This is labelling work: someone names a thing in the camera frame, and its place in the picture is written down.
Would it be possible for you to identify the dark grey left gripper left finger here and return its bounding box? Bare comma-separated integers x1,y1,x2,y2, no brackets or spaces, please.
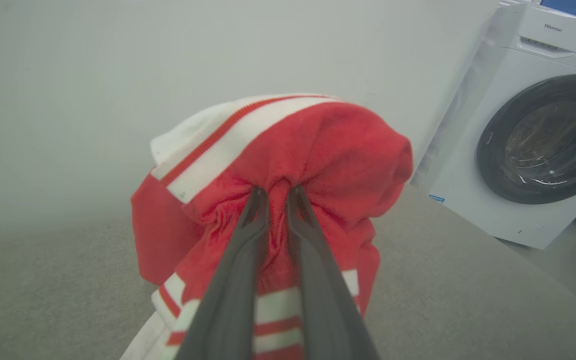
174,186,271,360

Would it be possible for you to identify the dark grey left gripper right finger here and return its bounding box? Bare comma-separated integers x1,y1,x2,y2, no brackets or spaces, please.
286,185,381,360

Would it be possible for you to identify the red jersey with white stripes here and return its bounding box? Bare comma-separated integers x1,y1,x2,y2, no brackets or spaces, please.
119,93,414,360

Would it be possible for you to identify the grey fabric sofa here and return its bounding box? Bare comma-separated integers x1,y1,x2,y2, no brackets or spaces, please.
0,182,576,360

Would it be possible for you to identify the white Hisense washing machine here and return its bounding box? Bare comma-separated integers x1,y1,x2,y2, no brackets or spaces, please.
411,0,576,250

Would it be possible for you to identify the dark round washing machine door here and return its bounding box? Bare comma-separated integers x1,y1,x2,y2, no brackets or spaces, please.
476,74,576,205

